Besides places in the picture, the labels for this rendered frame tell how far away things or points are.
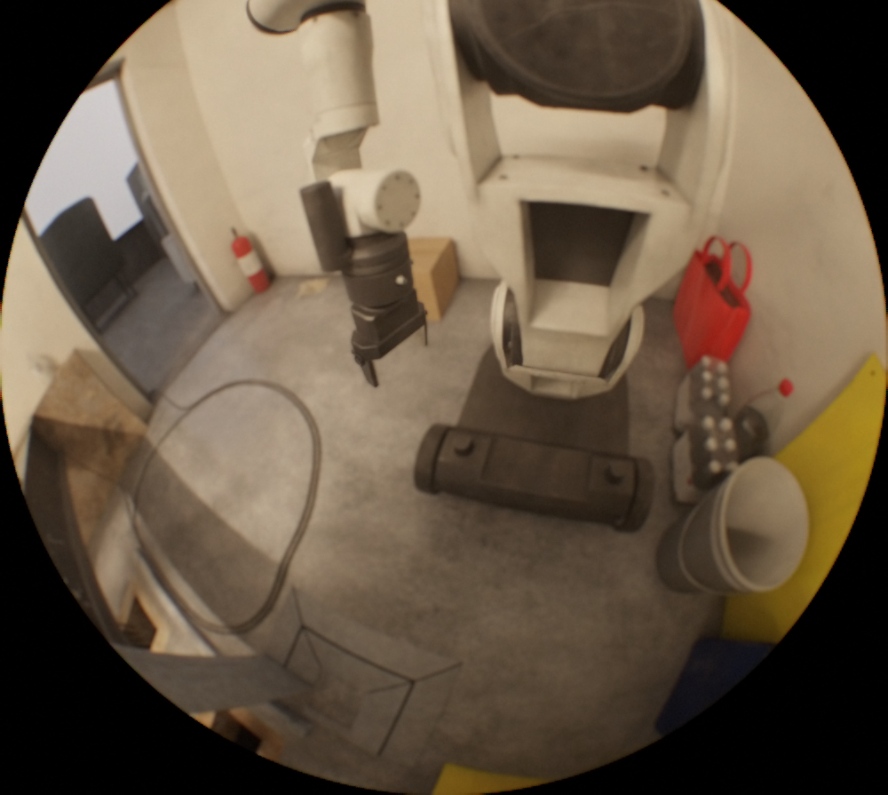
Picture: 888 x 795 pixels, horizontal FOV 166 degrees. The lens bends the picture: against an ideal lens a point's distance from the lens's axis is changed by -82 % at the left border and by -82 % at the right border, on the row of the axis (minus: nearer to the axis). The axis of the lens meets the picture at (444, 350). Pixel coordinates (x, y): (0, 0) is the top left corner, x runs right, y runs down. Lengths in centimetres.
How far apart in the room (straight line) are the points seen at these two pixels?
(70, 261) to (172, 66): 426
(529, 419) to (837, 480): 81
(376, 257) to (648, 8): 31
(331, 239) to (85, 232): 608
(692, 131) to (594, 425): 72
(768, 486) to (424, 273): 131
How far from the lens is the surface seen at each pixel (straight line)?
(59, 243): 629
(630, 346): 39
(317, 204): 31
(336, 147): 37
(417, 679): 90
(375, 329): 39
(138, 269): 885
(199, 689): 81
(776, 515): 91
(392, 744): 101
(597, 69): 16
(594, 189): 19
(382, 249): 33
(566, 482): 72
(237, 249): 226
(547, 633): 88
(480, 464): 70
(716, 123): 20
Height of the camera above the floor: 86
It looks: 45 degrees down
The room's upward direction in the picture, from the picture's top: 13 degrees counter-clockwise
